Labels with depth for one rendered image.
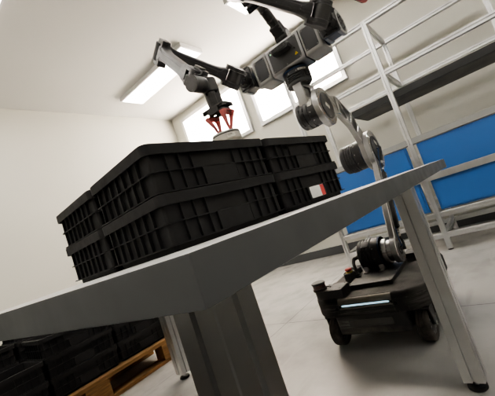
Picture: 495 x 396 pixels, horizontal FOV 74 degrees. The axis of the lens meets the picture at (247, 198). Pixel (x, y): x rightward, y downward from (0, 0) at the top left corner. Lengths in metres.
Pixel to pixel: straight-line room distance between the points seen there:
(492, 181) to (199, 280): 2.82
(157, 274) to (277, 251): 0.11
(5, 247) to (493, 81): 4.86
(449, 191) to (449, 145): 0.35
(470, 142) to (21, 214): 4.15
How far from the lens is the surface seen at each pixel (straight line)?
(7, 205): 4.13
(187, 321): 0.33
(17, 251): 4.04
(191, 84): 1.18
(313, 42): 1.74
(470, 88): 3.86
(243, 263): 0.26
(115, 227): 0.86
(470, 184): 2.97
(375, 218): 3.11
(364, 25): 3.23
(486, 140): 2.95
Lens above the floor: 0.70
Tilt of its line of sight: 4 degrees up
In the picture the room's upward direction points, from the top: 19 degrees counter-clockwise
